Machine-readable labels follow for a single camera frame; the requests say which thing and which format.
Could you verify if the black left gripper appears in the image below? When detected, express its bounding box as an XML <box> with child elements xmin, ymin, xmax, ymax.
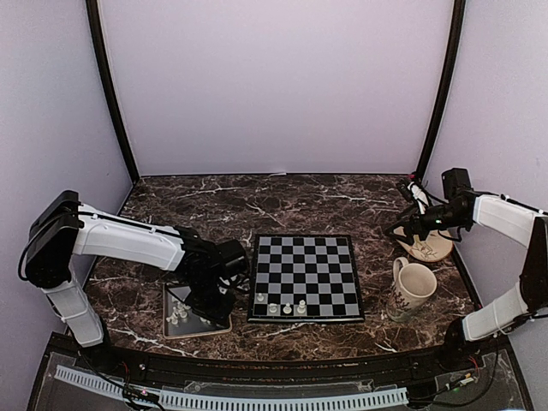
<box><xmin>184</xmin><ymin>277</ymin><xmax>237</xmax><ymax>326</ymax></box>

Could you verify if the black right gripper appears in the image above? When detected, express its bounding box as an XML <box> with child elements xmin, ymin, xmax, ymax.
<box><xmin>385</xmin><ymin>200</ymin><xmax>469</xmax><ymax>246</ymax></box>

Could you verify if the black grey chessboard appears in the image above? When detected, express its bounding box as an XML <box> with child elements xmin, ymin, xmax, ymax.
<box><xmin>247</xmin><ymin>234</ymin><xmax>365</xmax><ymax>324</ymax></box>

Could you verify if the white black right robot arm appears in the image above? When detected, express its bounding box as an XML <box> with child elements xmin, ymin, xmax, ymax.
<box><xmin>385</xmin><ymin>188</ymin><xmax>547</xmax><ymax>372</ymax></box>

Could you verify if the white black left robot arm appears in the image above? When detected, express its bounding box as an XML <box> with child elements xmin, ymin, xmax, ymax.
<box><xmin>17</xmin><ymin>190</ymin><xmax>247</xmax><ymax>373</ymax></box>

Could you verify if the white chess piece cluster left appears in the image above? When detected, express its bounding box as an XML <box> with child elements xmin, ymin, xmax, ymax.
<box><xmin>172</xmin><ymin>301</ymin><xmax>190</xmax><ymax>324</ymax></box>

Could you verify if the white chess piece lying left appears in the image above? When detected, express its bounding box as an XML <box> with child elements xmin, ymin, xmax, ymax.
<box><xmin>166</xmin><ymin>313</ymin><xmax>178</xmax><ymax>325</ymax></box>

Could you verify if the round wooden bird coaster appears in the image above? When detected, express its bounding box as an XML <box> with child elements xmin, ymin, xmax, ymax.
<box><xmin>397</xmin><ymin>230</ymin><xmax>454</xmax><ymax>263</ymax></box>

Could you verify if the metal tray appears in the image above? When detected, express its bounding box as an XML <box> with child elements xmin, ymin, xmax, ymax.
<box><xmin>163</xmin><ymin>283</ymin><xmax>232</xmax><ymax>339</ymax></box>

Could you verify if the cream floral mug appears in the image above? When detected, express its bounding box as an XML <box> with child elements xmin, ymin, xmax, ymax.
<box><xmin>385</xmin><ymin>257</ymin><xmax>438</xmax><ymax>323</ymax></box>

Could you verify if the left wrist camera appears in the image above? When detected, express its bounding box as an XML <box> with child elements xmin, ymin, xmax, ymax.
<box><xmin>217</xmin><ymin>277</ymin><xmax>247</xmax><ymax>295</ymax></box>

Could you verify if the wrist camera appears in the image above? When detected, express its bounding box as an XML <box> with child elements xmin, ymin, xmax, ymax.
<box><xmin>217</xmin><ymin>277</ymin><xmax>247</xmax><ymax>295</ymax></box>
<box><xmin>396</xmin><ymin>179</ymin><xmax>431</xmax><ymax>214</ymax></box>

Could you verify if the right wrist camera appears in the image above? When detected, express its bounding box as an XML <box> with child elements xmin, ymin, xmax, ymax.
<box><xmin>396</xmin><ymin>179</ymin><xmax>431</xmax><ymax>214</ymax></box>

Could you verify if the white slotted cable duct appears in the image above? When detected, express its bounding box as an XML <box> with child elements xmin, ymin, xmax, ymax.
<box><xmin>54</xmin><ymin>366</ymin><xmax>408</xmax><ymax>410</ymax></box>

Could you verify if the black right frame post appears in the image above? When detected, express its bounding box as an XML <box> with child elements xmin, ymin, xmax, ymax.
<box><xmin>414</xmin><ymin>0</ymin><xmax>467</xmax><ymax>181</ymax></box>

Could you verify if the black frame post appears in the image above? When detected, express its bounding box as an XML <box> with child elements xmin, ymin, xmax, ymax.
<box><xmin>414</xmin><ymin>0</ymin><xmax>467</xmax><ymax>181</ymax></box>
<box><xmin>86</xmin><ymin>0</ymin><xmax>140</xmax><ymax>184</ymax></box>

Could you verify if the black left frame post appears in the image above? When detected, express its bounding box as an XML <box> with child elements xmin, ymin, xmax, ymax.
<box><xmin>86</xmin><ymin>0</ymin><xmax>140</xmax><ymax>184</ymax></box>

